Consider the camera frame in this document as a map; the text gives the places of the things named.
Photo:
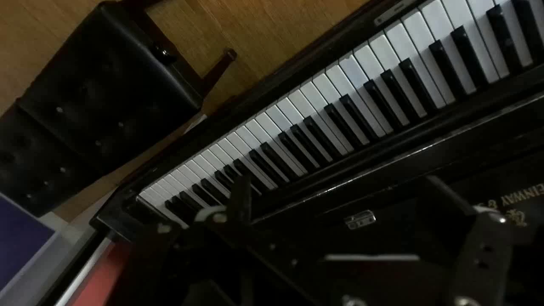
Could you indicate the black tufted piano bench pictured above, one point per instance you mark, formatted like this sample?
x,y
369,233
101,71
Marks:
x,y
114,88

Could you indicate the blue panel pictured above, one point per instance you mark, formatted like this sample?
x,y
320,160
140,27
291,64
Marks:
x,y
21,238

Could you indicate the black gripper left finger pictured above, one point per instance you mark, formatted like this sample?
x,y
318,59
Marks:
x,y
170,265

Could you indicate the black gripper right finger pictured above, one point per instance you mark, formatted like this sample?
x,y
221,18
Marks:
x,y
473,243

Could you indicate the black upright piano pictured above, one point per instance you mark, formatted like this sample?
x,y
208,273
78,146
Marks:
x,y
339,139

